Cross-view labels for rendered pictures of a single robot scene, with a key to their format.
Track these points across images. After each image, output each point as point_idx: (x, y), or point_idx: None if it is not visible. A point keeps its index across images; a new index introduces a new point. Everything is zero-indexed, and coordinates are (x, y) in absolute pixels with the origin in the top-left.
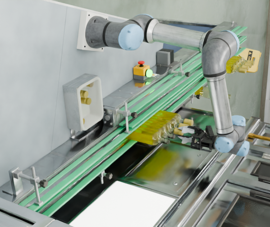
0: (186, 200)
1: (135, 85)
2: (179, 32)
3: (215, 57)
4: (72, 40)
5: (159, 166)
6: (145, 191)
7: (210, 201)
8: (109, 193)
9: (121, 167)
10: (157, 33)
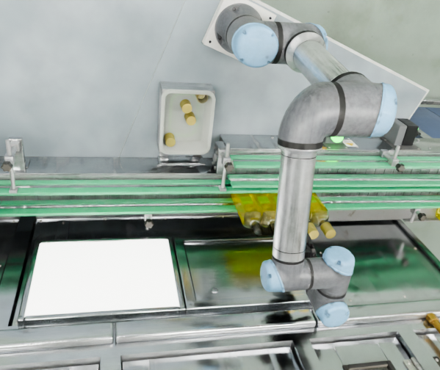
0: (189, 318)
1: None
2: (318, 60)
3: (296, 111)
4: (196, 26)
5: (235, 260)
6: (169, 271)
7: (220, 347)
8: (137, 244)
9: (209, 233)
10: (297, 53)
